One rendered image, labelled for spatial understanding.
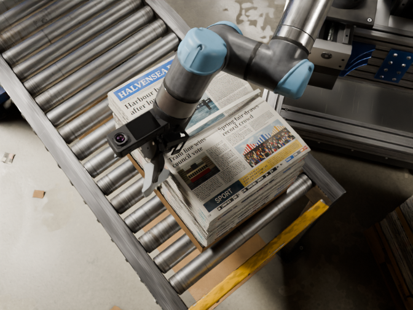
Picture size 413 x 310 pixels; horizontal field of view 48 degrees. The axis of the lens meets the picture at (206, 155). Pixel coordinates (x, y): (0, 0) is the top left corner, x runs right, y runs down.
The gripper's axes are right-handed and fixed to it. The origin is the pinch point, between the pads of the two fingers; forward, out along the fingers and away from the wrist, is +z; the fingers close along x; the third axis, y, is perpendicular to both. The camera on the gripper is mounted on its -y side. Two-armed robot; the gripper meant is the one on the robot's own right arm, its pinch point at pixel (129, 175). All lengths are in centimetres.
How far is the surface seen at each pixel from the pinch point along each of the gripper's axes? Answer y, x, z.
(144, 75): 12.8, 17.6, -10.0
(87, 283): 33, 16, 105
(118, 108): 5.2, 14.4, -4.5
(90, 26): 29, 58, 8
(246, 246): 83, -13, 70
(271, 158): 22.2, -15.1, -14.2
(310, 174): 47, -19, -2
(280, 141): 26.0, -13.1, -16.1
